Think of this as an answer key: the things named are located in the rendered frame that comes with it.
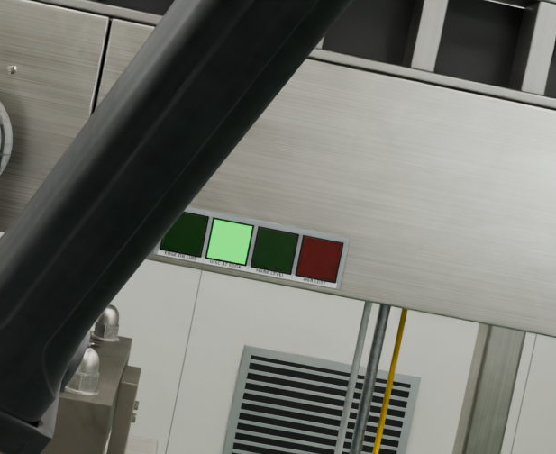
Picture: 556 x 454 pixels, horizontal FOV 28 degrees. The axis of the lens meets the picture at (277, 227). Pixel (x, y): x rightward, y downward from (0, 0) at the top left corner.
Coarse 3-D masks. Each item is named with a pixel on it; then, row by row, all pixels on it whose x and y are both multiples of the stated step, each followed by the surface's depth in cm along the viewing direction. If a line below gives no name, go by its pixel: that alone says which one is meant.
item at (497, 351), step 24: (480, 336) 171; (504, 336) 168; (480, 360) 169; (504, 360) 168; (480, 384) 168; (504, 384) 169; (480, 408) 169; (504, 408) 169; (456, 432) 174; (480, 432) 169; (504, 432) 169
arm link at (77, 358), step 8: (88, 336) 60; (80, 344) 59; (88, 344) 59; (80, 352) 59; (72, 360) 59; (80, 360) 59; (72, 368) 59; (64, 376) 59; (72, 376) 59; (64, 384) 59
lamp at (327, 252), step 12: (312, 240) 148; (312, 252) 148; (324, 252) 148; (336, 252) 148; (300, 264) 148; (312, 264) 148; (324, 264) 148; (336, 264) 148; (312, 276) 148; (324, 276) 148
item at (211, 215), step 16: (192, 208) 147; (208, 224) 147; (256, 224) 147; (272, 224) 148; (160, 240) 147; (208, 240) 147; (256, 240) 147; (336, 240) 148; (176, 256) 147; (192, 256) 147; (256, 272) 148; (272, 272) 148; (336, 272) 149; (336, 288) 149
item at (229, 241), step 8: (216, 224) 147; (224, 224) 147; (232, 224) 147; (240, 224) 147; (216, 232) 147; (224, 232) 147; (232, 232) 147; (240, 232) 147; (248, 232) 147; (216, 240) 147; (224, 240) 147; (232, 240) 147; (240, 240) 147; (248, 240) 147; (216, 248) 147; (224, 248) 147; (232, 248) 147; (240, 248) 147; (208, 256) 147; (216, 256) 147; (224, 256) 147; (232, 256) 147; (240, 256) 147
